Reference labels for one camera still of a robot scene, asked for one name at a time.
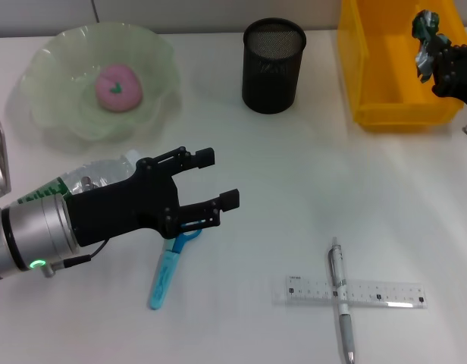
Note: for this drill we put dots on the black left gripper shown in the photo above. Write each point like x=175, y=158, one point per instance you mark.
x=123, y=208

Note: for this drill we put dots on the green plastic wrapper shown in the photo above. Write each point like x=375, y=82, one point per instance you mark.
x=427, y=34

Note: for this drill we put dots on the green wavy glass fruit plate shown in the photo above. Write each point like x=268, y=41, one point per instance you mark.
x=59, y=106

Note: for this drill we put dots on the silver white pen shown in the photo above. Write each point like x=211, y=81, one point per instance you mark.
x=345, y=322

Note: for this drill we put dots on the transparent plastic ruler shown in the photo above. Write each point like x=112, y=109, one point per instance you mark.
x=377, y=294

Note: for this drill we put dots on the black mesh pen holder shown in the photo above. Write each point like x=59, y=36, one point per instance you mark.
x=273, y=76

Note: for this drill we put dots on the blue capped scissors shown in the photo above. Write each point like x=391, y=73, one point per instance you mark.
x=165, y=277

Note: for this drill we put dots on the yellow plastic bin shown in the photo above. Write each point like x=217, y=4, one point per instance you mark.
x=385, y=68

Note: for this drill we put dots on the pink toy peach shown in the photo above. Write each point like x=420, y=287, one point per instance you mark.
x=120, y=87

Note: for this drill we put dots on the clear green-label water bottle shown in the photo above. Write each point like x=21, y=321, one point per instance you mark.
x=101, y=172

